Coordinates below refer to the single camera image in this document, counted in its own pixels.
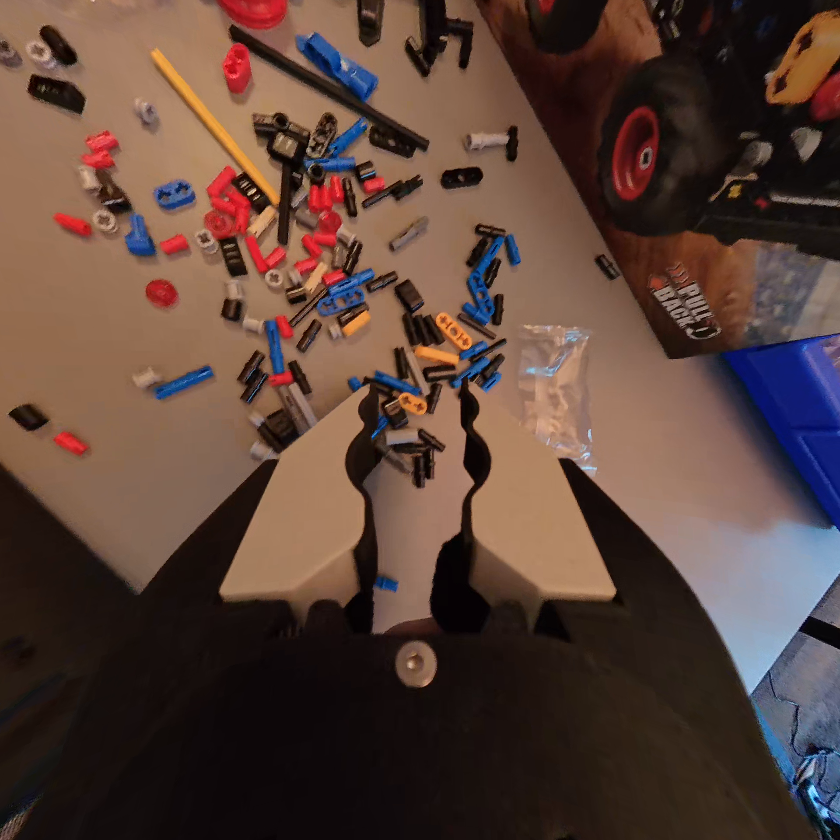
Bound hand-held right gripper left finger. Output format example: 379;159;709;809
218;384;382;634

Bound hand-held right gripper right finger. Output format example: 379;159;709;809
428;377;618;634

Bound grey desk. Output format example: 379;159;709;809
0;0;840;690

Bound empty clear plastic bag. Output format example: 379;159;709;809
515;323;598;475

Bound black perforated board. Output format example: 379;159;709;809
0;462;142;828

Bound blue storage bin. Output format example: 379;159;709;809
722;335;840;529

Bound pile of small connector pins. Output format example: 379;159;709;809
52;112;522;490

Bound grey pin with black connector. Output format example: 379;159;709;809
465;125;521;162

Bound toy truck set box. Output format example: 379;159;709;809
476;0;840;361

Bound long yellow axle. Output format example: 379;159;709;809
150;47;280;206

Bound long black axle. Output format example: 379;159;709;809
228;25;431;152

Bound red two-hole beam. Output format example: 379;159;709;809
222;42;253;94

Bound blue fairing panel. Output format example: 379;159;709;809
295;33;380;102

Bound small black grille tile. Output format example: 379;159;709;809
28;73;88;114

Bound large red wheel rim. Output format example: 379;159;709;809
217;0;290;30

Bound short black round connector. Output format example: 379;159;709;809
38;25;78;67

